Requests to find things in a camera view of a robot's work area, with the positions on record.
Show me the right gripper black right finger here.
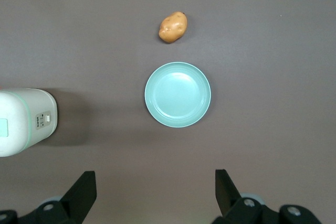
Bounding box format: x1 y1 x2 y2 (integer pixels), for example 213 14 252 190
215 169 280 224

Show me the brown toy potato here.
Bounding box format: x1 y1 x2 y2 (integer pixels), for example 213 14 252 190
158 11 188 44

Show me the teal round plate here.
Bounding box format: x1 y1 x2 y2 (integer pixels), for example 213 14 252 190
144 61 212 127

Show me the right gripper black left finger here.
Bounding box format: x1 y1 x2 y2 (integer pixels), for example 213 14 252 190
18 170 97 224

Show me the white rice cooker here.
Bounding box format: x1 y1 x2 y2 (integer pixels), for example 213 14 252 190
0 88 58 158

